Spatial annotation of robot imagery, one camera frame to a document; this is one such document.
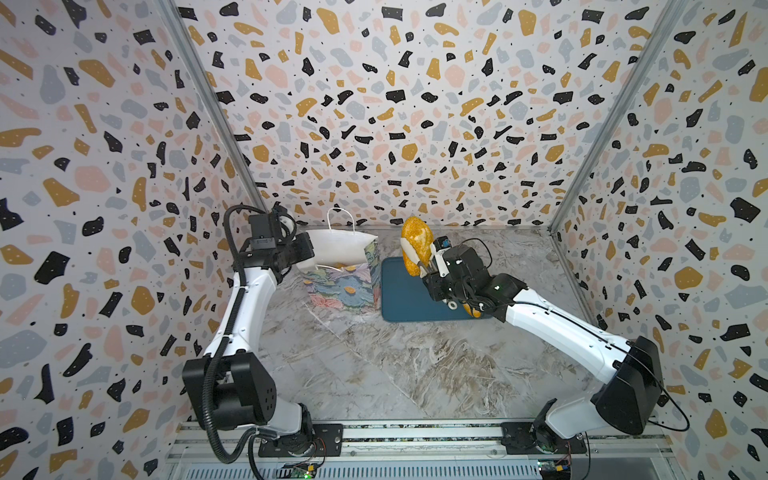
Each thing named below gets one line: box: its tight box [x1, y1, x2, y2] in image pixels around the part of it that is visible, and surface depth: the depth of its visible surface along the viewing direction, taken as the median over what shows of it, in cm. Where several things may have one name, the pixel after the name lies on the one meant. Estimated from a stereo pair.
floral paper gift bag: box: [296, 228, 381, 313], surface depth 89 cm
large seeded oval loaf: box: [401, 216, 434, 277], surface depth 84 cm
